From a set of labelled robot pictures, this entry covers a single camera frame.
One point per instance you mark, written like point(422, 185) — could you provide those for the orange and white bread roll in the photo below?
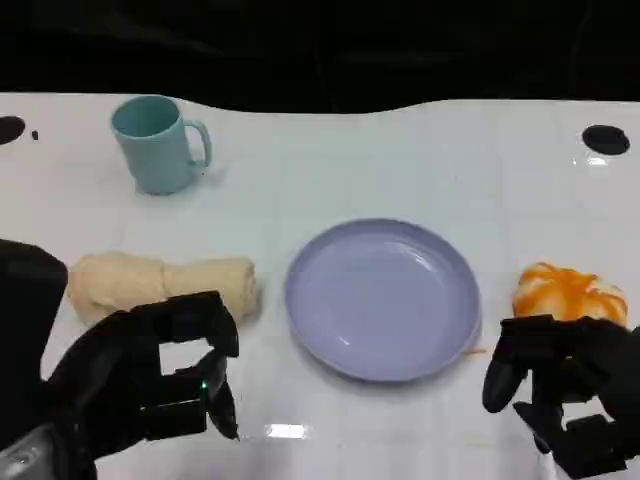
point(565, 292)

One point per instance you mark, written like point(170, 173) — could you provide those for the pale green mug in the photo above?
point(155, 145)

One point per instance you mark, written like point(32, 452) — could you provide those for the black backdrop cloth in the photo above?
point(320, 45)

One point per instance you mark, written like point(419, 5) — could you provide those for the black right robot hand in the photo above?
point(575, 350)

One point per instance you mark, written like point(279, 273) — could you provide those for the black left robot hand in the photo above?
point(115, 360)

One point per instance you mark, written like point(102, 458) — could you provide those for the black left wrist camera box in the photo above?
point(25, 300)

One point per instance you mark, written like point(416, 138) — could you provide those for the lilac plate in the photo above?
point(380, 295)

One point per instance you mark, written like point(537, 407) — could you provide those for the beige towel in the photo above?
point(150, 285)

